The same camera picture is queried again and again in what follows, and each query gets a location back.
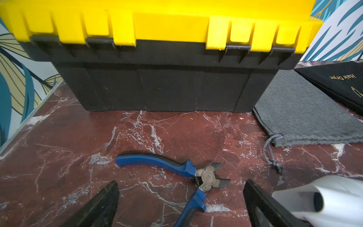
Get blue handled cutting pliers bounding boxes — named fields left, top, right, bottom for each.
left=115, top=152, right=231, bottom=227

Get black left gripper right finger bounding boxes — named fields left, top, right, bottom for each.
left=243, top=179, right=308, bottom=227

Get white hair dryer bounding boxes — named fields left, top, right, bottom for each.
left=272, top=176, right=363, bottom=227

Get black hair dryer bag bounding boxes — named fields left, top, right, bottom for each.
left=295, top=61, right=363, bottom=115

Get grey fabric drawstring pouch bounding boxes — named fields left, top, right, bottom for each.
left=253, top=70, right=363, bottom=174

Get yellow and black toolbox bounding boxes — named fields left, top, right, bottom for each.
left=1, top=1, right=323, bottom=113

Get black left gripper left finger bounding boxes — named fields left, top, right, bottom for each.
left=61, top=181, right=119, bottom=227

